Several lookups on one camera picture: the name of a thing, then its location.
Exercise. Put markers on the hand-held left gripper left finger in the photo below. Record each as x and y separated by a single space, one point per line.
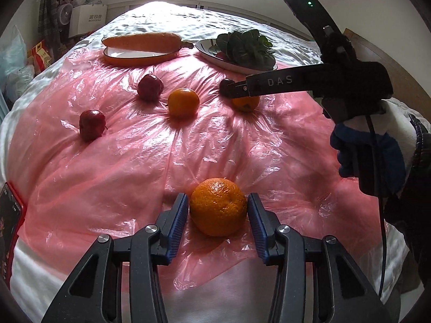
178 222

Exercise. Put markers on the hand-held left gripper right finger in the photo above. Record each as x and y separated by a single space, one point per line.
257 222

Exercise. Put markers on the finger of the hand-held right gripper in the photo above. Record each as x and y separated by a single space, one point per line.
279 81

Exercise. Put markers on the smooth orange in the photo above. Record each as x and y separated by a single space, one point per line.
245 104
183 103

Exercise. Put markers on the rough-skinned orange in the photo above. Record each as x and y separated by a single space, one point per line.
218 208

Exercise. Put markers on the dark purple plum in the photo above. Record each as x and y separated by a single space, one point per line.
225 86

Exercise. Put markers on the dark red apple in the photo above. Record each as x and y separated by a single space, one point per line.
150 88
91 125

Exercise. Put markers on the person's right forearm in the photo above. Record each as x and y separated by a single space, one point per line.
417 175

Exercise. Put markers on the person's right hand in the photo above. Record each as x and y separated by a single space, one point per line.
390 154

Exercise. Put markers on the wooden headboard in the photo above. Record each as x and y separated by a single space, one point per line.
397 70

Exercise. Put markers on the dark leafy greens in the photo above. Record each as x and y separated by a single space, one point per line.
245 48

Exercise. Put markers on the pink plastic sheet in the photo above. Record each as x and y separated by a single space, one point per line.
151 161

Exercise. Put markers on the grey oval plate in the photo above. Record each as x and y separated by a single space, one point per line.
205 48

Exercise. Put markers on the bed with white quilt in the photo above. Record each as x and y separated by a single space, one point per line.
208 20

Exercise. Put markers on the carrot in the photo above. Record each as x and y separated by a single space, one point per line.
144 41

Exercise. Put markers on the orange rimmed plate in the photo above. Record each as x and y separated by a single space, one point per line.
134 58

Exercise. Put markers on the phone in red case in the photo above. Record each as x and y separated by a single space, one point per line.
8 228

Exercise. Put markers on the white cardboard box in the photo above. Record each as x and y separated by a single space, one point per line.
88 18

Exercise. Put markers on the red snack box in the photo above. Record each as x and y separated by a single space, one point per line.
40 57

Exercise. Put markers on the small white fan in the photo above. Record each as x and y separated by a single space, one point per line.
64 12

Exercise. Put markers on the clear plastic bag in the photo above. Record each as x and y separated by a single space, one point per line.
13 64

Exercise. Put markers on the plaid scarf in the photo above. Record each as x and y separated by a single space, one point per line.
47 10

